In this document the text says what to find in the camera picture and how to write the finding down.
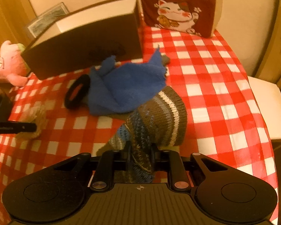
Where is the red white checkered tablecloth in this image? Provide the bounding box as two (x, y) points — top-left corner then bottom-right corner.
(0, 26), (278, 224)

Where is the beige fuzzy soft item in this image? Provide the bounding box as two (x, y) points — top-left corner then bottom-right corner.
(16, 104), (46, 141)

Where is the red lucky cat cushion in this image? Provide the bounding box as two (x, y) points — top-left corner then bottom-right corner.
(141, 0), (223, 38)

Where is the striped knitted sock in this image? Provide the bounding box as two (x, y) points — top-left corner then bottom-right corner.
(96, 86), (187, 183)

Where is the white chair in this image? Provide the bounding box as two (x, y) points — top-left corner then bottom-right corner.
(248, 76), (281, 142)

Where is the wooden door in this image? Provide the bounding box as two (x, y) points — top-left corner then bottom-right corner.
(255, 0), (281, 83)

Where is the framed picture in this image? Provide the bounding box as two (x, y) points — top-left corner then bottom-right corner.
(27, 2), (69, 38)

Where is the brown cardboard box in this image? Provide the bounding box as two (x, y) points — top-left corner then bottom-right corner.
(22, 0), (143, 80)

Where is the pink plush toy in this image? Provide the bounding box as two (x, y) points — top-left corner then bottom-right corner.
(0, 41), (30, 87)

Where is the blue fuzzy cloth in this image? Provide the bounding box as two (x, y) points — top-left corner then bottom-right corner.
(88, 49), (166, 115)

